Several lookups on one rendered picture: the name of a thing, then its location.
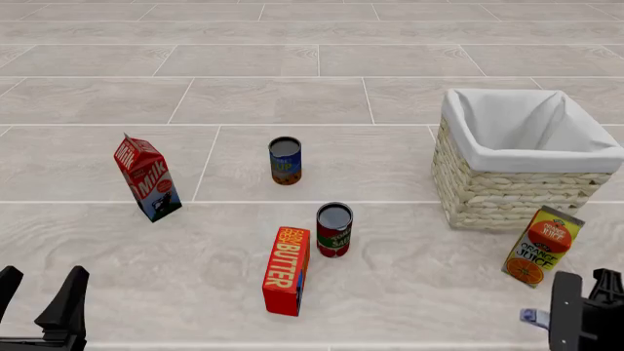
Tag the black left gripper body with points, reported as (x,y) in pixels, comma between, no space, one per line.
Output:
(29,343)

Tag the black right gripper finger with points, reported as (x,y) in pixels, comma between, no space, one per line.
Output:
(607,287)

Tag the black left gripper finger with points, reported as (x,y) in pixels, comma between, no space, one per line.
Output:
(68,311)
(7,289)

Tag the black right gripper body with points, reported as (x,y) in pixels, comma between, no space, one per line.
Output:
(604,325)

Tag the pale blue cream cheese box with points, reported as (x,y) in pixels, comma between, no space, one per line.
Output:
(532,316)

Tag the woven basket with white liner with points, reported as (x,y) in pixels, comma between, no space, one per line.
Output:
(512,183)

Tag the orange juice carton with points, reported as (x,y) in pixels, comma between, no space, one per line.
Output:
(541,248)

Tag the red and white milk carton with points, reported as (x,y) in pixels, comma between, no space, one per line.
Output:
(148,183)

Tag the red butter box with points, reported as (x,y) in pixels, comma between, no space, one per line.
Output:
(285,270)

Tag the blue soup can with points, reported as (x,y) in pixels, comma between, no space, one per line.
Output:
(285,164)

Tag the red tomato sauce can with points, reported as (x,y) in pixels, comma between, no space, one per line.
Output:
(334,234)

